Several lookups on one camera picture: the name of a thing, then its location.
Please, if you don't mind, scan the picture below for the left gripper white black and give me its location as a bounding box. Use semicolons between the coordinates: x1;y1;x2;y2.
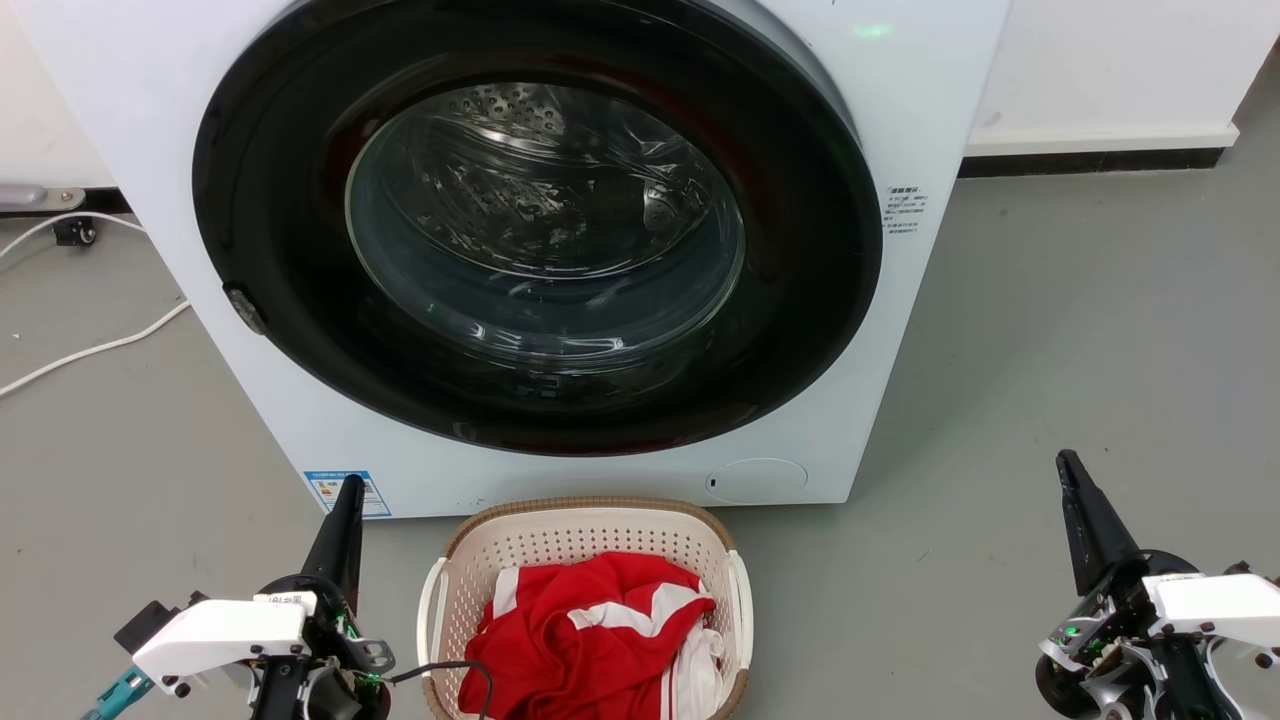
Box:
114;474;397;720

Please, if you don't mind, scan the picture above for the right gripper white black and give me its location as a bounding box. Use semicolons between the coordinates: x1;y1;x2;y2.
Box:
1034;449;1280;720

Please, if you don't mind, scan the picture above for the cream plastic laundry basket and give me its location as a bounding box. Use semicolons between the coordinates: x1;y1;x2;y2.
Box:
417;497;754;720

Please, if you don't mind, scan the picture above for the blue energy label sticker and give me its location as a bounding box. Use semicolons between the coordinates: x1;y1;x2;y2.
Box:
303;469;392;519

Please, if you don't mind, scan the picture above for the red garment with white stripes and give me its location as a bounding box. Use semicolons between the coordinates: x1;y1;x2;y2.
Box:
458;552;718;720

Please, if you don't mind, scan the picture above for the grey washer door latch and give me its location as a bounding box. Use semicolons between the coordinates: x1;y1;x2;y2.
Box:
224;285;269;337

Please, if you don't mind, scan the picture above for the round white filter cover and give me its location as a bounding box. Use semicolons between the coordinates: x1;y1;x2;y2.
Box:
705;458;809;506

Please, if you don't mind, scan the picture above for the black round washer door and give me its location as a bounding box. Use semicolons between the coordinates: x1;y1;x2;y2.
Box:
192;0;884;458

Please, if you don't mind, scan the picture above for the black baseboard strip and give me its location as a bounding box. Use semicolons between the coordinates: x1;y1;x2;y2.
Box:
957;147;1227;180

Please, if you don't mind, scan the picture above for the small printed text sticker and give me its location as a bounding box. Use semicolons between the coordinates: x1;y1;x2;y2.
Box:
883;184;930;238

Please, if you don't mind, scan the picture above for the white front-load washing machine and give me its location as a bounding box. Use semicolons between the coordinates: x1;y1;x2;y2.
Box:
10;0;1013;520

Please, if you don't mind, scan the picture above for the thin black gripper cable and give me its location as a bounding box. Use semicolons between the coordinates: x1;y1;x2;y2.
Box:
385;659;497;720

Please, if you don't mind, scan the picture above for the white power cable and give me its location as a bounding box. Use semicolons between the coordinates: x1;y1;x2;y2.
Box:
0;299;192;399
0;211;147;262

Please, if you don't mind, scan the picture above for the grey metal bracket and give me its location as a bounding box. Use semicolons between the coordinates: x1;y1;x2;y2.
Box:
0;183;87;214

